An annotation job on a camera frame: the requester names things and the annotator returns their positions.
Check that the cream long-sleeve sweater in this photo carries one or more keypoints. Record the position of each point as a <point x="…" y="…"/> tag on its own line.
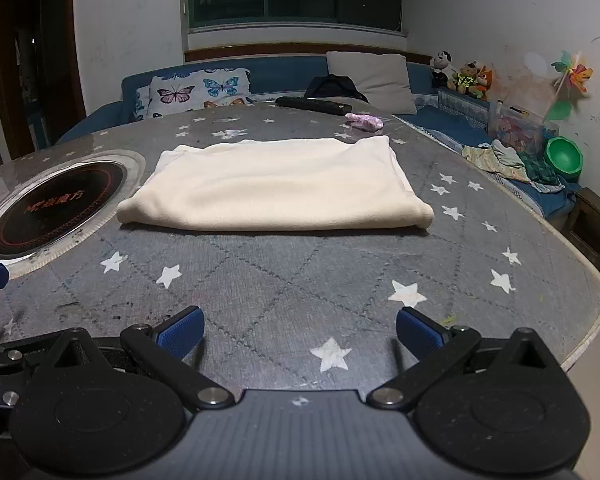
<point x="280" y="185"/>

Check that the beige pillow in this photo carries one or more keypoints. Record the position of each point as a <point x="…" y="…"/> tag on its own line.
<point x="375" y="80"/>

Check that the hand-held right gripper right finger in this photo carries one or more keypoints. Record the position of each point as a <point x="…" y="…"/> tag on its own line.
<point x="420" y="332"/>

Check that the wooden stool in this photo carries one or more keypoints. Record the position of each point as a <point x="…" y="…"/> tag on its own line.
<point x="592" y="225"/>

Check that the small butterfly print pillow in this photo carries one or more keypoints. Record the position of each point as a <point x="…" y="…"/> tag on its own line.
<point x="141" y="102"/>

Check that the orange plush toy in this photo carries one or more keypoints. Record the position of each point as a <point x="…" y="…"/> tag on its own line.
<point x="485" y="82"/>

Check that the panda plush toy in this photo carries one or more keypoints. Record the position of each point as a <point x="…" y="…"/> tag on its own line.
<point x="442" y="67"/>

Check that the small pink cloth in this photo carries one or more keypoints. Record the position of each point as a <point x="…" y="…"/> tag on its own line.
<point x="364" y="121"/>

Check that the long black remote control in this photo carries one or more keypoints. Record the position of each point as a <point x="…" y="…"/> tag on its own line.
<point x="312" y="104"/>

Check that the colourful pinwheel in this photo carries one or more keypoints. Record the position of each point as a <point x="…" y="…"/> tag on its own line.
<point x="572" y="72"/>

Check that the brown orange plush toys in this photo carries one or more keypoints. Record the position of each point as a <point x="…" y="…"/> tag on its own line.
<point x="465" y="80"/>

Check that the green plastic bowl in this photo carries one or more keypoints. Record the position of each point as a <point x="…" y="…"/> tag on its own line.
<point x="564" y="160"/>

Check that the round black induction cooktop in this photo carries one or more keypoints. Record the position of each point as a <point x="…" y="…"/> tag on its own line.
<point x="55" y="205"/>

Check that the grey star-print tablecloth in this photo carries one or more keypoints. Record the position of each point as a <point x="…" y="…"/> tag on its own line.
<point x="280" y="280"/>

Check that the large butterfly print pillow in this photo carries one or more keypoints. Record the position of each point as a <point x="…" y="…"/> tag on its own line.
<point x="195" y="92"/>

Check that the pile of small clothes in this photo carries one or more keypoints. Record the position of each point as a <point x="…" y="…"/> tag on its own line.
<point x="510" y="165"/>

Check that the clear plastic storage box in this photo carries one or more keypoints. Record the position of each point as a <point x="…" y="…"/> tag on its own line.
<point x="517" y="127"/>

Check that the dark wooden door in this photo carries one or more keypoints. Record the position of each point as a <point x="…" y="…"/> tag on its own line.
<point x="35" y="60"/>

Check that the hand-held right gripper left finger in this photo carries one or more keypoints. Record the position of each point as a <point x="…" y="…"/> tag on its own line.
<point x="180" y="332"/>

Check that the black bag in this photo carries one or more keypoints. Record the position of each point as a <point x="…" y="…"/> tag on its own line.
<point x="335" y="87"/>

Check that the blue sofa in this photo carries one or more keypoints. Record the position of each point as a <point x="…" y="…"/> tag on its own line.
<point x="290" y="72"/>

